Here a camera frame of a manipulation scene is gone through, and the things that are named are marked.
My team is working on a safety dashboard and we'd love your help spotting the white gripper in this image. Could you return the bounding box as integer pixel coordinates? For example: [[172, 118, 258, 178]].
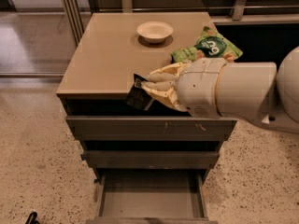
[[141, 58, 227, 119]]

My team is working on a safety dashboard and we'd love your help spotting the black rxbar chocolate bar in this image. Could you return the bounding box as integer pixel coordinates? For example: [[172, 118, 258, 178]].
[[125, 74, 154, 111]]

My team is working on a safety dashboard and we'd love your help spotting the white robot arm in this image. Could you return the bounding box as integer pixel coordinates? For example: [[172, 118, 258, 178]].
[[141, 48, 299, 133]]

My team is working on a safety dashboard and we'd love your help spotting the grey drawer cabinet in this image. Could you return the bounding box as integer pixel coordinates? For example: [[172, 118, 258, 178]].
[[57, 12, 224, 177]]

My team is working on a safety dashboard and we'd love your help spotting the grey top drawer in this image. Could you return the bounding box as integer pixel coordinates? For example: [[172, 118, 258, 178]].
[[66, 116, 236, 141]]

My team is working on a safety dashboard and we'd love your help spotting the grey middle drawer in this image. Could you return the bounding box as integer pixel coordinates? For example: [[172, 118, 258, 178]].
[[82, 150, 220, 169]]

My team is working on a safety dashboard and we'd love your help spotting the grey open bottom drawer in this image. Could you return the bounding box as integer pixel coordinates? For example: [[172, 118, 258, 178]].
[[85, 170, 218, 224]]

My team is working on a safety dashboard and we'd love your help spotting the white bowl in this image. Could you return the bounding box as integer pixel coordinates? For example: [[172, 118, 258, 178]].
[[136, 21, 173, 44]]

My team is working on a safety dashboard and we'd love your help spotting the green snack bag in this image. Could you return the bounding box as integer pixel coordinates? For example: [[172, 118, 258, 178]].
[[171, 26, 243, 63]]

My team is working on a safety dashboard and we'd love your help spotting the black object on floor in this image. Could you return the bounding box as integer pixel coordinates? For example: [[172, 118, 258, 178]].
[[25, 211, 40, 224]]

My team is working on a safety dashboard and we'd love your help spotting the metal shelf frame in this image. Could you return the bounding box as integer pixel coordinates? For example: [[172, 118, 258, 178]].
[[0, 0, 299, 77]]

